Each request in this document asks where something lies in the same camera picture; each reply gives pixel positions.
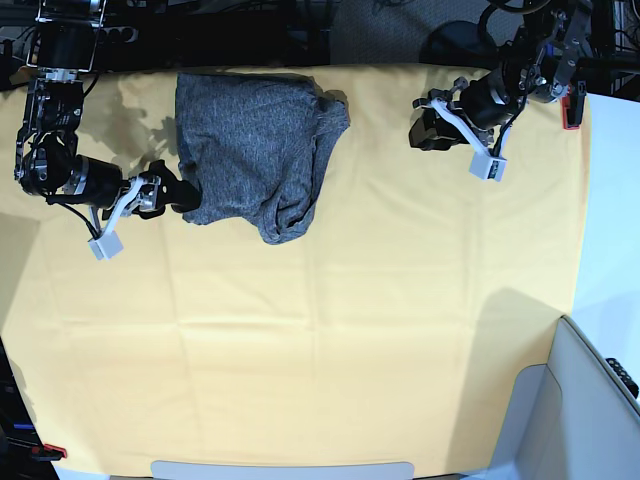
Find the black power strip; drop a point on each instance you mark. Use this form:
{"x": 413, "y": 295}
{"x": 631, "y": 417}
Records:
{"x": 118, "y": 35}

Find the grey long-sleeve shirt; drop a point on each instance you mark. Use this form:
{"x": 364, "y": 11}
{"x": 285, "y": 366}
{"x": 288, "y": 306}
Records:
{"x": 257, "y": 148}

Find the red black clamp left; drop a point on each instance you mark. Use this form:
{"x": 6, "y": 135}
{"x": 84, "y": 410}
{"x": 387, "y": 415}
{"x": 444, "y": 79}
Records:
{"x": 47, "y": 453}

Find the black round chair base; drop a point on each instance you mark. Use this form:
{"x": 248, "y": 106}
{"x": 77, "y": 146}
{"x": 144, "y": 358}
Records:
{"x": 460, "y": 44}

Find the red black clamp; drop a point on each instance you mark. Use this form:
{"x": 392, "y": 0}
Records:
{"x": 572, "y": 105}
{"x": 47, "y": 453}

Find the yellow table cloth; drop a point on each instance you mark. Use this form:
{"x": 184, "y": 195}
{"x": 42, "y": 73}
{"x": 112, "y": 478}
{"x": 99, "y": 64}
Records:
{"x": 393, "y": 330}

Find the black remote control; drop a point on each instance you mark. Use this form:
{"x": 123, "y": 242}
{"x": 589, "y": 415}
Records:
{"x": 624, "y": 376}

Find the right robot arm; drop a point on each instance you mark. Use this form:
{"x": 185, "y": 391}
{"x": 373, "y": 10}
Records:
{"x": 47, "y": 163}

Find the grey plate at edge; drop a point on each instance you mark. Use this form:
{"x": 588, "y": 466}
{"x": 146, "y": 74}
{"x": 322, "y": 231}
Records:
{"x": 181, "y": 470}

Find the red black clamp right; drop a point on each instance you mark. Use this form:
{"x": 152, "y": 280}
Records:
{"x": 572, "y": 105}

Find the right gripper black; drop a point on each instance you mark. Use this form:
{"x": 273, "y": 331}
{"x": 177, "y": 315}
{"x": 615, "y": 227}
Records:
{"x": 100, "y": 184}

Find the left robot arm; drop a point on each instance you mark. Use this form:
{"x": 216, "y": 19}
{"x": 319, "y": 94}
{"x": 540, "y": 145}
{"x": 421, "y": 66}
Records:
{"x": 530, "y": 52}

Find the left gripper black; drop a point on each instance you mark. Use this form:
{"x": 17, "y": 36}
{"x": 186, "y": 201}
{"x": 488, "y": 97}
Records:
{"x": 485, "y": 103}

